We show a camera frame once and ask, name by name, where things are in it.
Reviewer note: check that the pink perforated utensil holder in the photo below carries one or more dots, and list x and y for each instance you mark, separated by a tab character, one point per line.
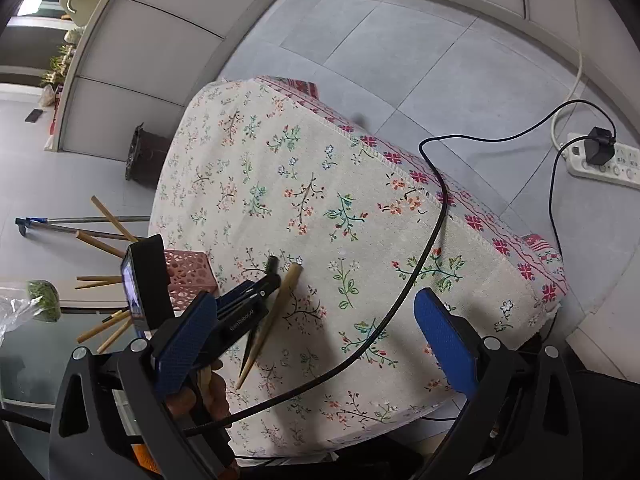
189	273

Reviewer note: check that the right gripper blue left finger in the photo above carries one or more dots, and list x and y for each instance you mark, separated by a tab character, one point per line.
178	343

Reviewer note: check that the camera screen on left gripper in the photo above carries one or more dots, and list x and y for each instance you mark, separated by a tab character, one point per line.
131	292

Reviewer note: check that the mop with blue head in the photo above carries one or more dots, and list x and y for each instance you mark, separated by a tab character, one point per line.
68	225

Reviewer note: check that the floral tablecloth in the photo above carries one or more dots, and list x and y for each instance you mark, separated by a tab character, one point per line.
258	168

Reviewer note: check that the potted green plants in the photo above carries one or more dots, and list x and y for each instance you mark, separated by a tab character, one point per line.
59	65

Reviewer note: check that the black trash bin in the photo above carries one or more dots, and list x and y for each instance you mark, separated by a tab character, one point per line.
146	157

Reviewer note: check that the person's left hand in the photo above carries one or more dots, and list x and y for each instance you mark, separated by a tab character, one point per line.
210	391

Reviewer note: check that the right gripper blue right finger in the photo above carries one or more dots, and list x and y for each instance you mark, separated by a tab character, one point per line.
453	341

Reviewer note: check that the black power adapter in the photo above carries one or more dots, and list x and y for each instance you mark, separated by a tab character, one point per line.
599	146

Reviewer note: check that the plastic bag with greens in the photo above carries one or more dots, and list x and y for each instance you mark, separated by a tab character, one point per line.
22	302

